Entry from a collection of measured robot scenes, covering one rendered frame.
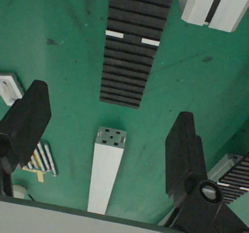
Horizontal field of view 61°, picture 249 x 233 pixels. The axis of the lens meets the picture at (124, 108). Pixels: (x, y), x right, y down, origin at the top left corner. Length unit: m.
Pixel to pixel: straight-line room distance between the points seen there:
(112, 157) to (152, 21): 0.19
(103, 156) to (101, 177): 0.07
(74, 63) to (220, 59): 0.15
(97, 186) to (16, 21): 0.29
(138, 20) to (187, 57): 0.06
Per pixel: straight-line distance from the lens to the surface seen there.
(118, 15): 0.20
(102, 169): 0.35
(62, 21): 0.22
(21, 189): 0.58
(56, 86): 0.27
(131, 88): 0.24
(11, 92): 0.30
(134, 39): 0.20
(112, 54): 0.22
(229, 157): 0.35
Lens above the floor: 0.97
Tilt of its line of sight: 44 degrees down
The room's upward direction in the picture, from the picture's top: 169 degrees counter-clockwise
